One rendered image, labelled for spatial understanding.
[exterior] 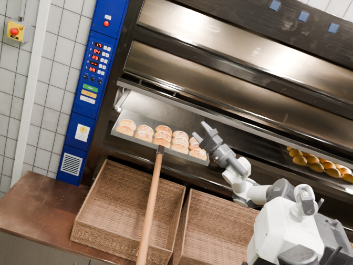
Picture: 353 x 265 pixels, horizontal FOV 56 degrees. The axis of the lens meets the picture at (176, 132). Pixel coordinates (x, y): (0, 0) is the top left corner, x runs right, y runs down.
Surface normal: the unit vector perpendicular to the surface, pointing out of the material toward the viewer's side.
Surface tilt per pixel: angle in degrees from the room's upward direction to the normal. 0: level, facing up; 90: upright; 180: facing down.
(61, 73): 90
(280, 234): 62
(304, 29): 90
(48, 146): 90
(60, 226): 0
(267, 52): 70
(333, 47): 90
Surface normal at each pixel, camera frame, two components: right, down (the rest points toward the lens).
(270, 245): -0.75, -0.07
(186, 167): 0.04, 0.10
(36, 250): -0.07, 0.41
